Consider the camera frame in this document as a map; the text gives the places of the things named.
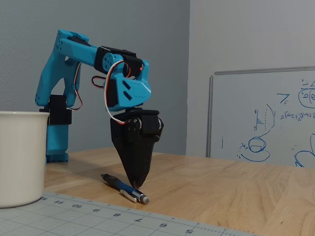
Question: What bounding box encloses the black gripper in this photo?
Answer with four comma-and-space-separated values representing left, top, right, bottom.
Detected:
109, 109, 164, 189

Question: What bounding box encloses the blue black pen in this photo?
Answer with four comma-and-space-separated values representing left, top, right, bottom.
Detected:
100, 173, 151, 205

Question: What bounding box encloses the grey gridded cutting mat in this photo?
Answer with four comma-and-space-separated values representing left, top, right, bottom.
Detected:
0, 191, 258, 236

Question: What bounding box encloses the white ceramic mug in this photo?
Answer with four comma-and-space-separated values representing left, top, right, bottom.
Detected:
0, 111, 50, 209

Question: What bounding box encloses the grey backdrop board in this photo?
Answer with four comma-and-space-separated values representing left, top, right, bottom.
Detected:
0, 0, 190, 156

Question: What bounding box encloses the whiteboard with blue drawings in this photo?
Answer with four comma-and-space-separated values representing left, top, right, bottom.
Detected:
206, 65, 315, 168

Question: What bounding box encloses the white wrist servo cable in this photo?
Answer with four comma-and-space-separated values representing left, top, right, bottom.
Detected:
104, 60, 131, 126

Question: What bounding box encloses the black red servo cable loop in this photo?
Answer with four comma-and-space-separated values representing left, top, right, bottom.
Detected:
91, 75, 107, 89

